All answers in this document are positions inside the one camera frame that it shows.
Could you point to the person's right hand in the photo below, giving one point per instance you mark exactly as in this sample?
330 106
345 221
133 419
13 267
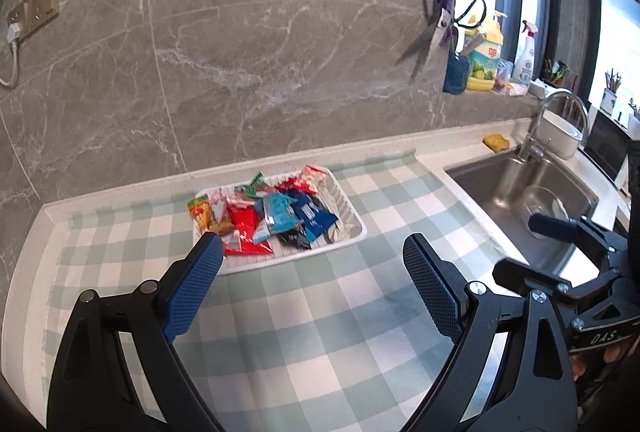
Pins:
580 367

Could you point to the white pen cup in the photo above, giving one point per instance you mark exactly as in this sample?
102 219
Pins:
611 97

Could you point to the teal snack packet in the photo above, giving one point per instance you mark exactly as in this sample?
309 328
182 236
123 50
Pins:
277 212

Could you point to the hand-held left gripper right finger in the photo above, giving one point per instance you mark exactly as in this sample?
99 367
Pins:
435 287

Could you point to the white plastic tray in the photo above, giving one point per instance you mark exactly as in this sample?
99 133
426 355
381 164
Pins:
250 262

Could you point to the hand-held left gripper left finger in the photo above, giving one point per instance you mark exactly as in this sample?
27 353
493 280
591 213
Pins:
195 282

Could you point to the black snack packet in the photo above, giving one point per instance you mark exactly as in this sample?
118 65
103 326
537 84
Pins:
295 239

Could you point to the beige snack pouch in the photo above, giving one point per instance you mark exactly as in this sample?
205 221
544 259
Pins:
334 204

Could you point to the white sink basket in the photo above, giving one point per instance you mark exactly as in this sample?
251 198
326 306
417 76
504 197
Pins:
562 137

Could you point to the white spray bottle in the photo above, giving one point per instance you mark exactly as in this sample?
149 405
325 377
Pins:
525 62

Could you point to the pink snack packet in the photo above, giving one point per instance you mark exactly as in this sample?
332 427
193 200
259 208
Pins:
218 207

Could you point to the steel sink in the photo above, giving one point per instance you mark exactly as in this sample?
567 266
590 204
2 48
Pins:
500 192

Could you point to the small green white snack packet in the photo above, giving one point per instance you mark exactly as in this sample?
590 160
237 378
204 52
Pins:
255 182

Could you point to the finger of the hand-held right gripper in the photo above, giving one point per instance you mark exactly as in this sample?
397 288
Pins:
530 277
555 224

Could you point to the orange snack packet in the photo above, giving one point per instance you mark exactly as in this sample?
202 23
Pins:
200 212

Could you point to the blue snack packet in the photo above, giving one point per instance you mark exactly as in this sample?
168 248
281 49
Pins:
312 217

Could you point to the dark red patterned snack packet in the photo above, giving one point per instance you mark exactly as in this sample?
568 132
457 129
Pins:
312 177

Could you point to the chrome faucet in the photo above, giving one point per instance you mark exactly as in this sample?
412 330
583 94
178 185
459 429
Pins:
530 142

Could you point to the yellow sponge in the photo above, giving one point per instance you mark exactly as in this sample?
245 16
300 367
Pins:
496 142

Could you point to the gold wall socket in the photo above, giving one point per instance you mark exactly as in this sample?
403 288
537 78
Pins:
35 5

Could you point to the glass bowl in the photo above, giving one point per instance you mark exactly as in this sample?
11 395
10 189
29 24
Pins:
545 202

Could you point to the blue utensil holder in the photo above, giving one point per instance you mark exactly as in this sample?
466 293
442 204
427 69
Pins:
456 75

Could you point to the yellow detergent bottle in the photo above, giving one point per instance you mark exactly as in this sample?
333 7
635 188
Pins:
485 62

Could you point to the red jagged-edge snack packet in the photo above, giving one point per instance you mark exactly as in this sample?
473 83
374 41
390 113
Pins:
287 186

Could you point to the small clear container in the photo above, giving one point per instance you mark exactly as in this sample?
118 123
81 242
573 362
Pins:
502 80

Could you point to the green white checked tablecloth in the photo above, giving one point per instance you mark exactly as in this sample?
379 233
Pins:
300 312

